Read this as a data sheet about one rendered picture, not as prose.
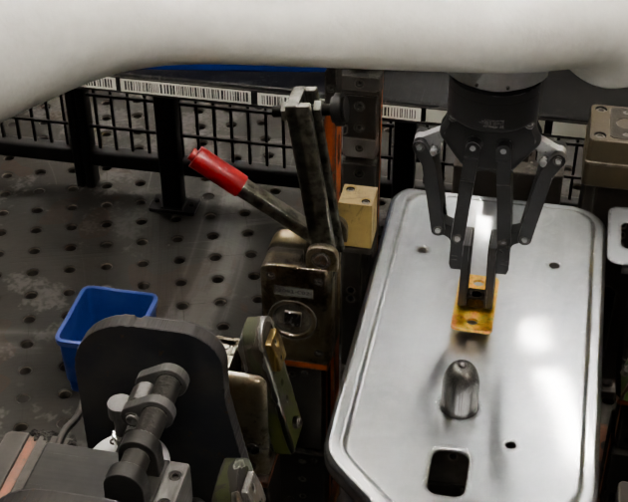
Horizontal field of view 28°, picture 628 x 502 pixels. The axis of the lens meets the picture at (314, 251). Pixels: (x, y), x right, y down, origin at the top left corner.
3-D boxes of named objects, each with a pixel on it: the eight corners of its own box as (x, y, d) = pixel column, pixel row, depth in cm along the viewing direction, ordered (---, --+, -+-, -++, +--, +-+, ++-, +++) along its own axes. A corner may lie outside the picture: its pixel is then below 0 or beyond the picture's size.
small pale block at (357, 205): (365, 470, 142) (373, 206, 120) (334, 466, 142) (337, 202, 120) (370, 448, 144) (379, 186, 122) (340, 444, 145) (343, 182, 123)
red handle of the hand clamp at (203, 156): (336, 253, 113) (189, 157, 110) (323, 268, 115) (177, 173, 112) (345, 226, 117) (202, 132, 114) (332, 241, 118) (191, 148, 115)
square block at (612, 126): (616, 400, 150) (666, 146, 129) (549, 390, 152) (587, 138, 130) (617, 357, 157) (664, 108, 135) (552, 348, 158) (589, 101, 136)
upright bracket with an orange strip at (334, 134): (334, 449, 144) (336, 66, 114) (322, 448, 144) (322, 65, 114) (338, 431, 146) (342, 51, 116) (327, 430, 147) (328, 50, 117)
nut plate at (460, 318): (491, 335, 113) (492, 324, 112) (450, 329, 113) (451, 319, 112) (499, 280, 119) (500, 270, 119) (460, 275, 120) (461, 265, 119)
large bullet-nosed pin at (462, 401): (473, 434, 107) (479, 377, 103) (437, 428, 107) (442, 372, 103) (477, 408, 109) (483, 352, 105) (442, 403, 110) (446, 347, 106)
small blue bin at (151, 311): (139, 406, 150) (132, 351, 145) (61, 395, 152) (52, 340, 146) (165, 348, 158) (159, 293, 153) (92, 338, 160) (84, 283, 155)
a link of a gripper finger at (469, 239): (471, 246, 111) (463, 245, 111) (465, 307, 115) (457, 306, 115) (474, 226, 113) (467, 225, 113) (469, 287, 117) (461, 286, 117)
